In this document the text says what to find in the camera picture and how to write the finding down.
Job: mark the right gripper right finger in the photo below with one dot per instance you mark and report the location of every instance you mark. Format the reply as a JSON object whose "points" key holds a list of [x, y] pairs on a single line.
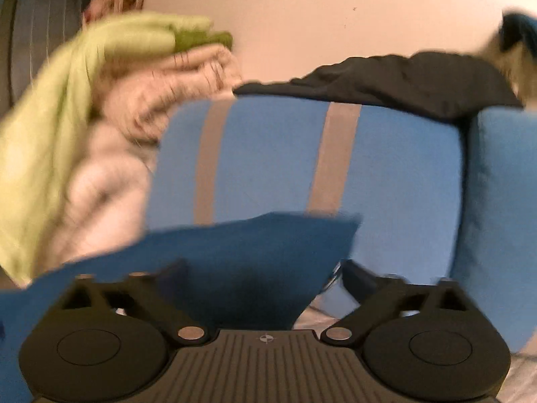
{"points": [[379, 299]]}

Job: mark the blue striped pillow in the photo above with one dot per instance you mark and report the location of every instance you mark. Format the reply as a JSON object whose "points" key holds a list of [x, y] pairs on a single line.
{"points": [[230, 161], [495, 258]]}

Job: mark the white and green quilt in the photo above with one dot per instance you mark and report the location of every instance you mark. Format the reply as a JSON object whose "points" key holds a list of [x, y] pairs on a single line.
{"points": [[41, 136]]}

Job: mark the right blue striped pillow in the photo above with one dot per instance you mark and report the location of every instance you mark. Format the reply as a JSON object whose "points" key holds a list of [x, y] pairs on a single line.
{"points": [[495, 258]]}

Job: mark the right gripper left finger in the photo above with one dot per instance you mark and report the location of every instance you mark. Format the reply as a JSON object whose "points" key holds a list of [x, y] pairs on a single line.
{"points": [[154, 298]]}

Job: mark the blue sweatshirt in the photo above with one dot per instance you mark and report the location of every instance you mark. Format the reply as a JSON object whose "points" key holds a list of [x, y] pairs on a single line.
{"points": [[259, 273]]}

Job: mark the black garment behind pillows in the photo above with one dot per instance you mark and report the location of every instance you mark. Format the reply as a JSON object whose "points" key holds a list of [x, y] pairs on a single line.
{"points": [[444, 87]]}

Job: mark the left blue striped pillow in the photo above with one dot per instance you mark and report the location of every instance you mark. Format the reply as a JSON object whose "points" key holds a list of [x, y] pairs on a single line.
{"points": [[230, 161]]}

